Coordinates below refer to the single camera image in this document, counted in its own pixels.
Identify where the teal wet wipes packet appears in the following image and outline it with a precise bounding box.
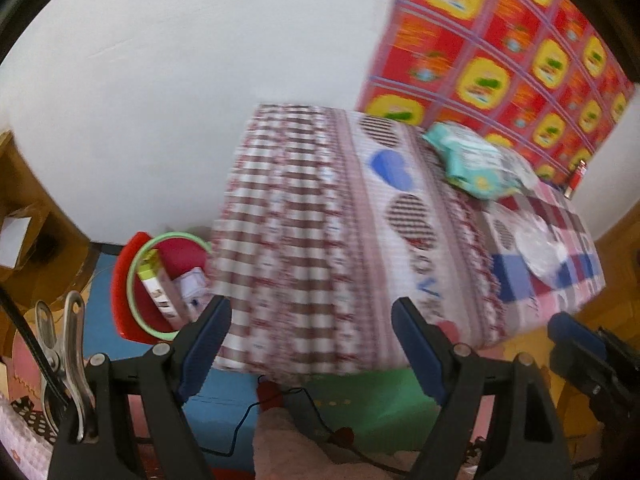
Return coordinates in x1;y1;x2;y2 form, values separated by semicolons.
422;122;521;201

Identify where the clear plastic bag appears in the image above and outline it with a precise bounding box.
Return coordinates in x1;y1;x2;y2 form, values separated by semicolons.
515;212;568;286

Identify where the colourful foam floor mat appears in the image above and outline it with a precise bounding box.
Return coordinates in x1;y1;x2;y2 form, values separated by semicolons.
75;250;601;480

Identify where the brown cardboard box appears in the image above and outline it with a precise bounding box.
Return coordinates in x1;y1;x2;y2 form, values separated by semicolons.
0;130;101;306

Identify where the dark polka dot cloth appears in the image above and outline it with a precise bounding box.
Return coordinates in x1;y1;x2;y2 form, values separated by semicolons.
10;395;56;441

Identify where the long white green carton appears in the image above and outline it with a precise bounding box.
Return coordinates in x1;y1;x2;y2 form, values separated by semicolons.
137;250;183;321

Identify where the red floral wall cloth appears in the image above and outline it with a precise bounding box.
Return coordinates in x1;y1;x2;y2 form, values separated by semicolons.
355;0;636;188

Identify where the checkered heart blanket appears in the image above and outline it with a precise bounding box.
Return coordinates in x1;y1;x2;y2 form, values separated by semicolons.
207;104;608;376

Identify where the white blue-printed plastic bag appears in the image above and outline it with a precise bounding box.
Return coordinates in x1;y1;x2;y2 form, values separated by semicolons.
500;147;541;193

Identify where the white paper box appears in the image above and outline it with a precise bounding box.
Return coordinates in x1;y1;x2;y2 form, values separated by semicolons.
0;214;36;268

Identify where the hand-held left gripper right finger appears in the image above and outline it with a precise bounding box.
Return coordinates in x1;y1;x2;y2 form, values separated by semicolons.
391;297;573;480

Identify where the thin black floor cable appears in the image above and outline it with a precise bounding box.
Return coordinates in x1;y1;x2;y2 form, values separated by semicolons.
220;375;361;458

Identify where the smartphone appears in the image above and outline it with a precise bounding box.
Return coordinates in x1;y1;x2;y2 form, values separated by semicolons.
564;157;590;201

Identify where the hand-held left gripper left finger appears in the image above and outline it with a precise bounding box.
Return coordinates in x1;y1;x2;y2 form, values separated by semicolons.
47;296;233;480

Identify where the metal spring clip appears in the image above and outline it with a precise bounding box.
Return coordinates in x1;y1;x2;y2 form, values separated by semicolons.
35;291;98;443

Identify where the red bin green rim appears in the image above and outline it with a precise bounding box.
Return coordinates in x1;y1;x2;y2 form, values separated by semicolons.
111;231;213;346

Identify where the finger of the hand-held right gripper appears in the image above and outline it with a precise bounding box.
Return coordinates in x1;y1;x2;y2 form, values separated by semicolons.
546;311;627;397

